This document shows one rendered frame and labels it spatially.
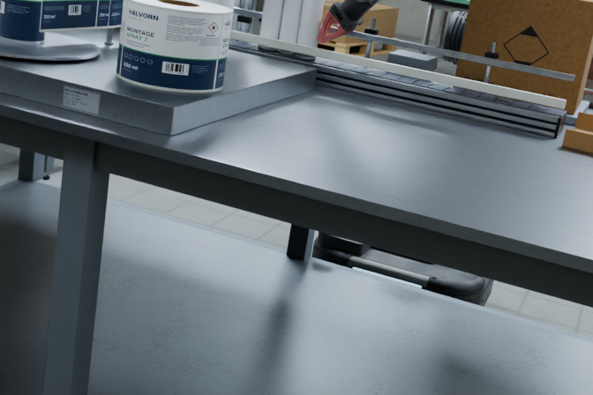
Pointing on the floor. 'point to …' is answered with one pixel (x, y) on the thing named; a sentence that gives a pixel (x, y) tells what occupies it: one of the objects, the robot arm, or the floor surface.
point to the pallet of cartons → (384, 15)
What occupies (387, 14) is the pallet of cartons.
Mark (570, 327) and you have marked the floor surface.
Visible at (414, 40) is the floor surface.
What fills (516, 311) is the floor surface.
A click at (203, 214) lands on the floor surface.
